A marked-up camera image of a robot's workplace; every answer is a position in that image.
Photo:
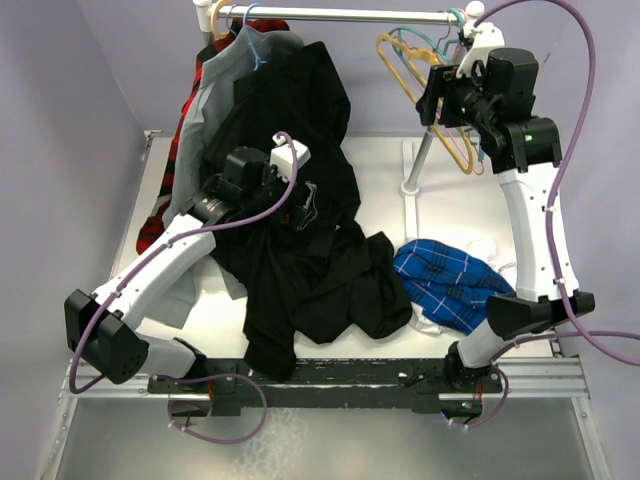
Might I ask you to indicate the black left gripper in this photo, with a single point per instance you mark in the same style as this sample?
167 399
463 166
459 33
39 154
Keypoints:
288 211

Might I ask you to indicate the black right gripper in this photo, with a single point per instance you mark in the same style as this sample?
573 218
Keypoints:
443 82

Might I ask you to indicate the yellow clothes hanger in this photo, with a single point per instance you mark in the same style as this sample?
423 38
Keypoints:
400 65

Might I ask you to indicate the black polo shirt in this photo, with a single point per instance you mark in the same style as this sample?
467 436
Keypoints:
290 292

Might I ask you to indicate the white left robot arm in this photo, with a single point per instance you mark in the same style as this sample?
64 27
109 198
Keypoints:
102 326

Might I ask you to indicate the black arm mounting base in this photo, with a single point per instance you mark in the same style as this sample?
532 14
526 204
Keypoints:
407 384

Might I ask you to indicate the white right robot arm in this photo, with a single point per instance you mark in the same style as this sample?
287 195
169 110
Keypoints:
496 99

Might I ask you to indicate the black hanging shirt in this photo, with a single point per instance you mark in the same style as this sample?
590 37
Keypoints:
301 94

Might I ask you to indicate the pink clothes hanger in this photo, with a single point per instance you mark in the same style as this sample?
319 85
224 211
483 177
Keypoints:
460 148

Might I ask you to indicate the teal clothes hanger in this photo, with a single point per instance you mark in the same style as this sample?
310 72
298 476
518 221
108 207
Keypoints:
412 38

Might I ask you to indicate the red plaid hanging shirt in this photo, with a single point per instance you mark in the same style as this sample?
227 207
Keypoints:
151 230

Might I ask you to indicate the blue plaid shirt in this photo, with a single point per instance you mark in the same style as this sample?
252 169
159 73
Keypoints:
445 285

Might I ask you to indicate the white shirt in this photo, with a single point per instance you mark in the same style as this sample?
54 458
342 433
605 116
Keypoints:
490 255

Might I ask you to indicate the grey hanging shirt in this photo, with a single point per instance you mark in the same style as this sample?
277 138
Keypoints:
213 101

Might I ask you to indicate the white metal clothes rack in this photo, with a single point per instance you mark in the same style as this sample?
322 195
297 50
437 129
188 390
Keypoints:
208 12

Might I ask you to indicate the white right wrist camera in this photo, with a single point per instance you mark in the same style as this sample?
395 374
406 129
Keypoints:
484 38

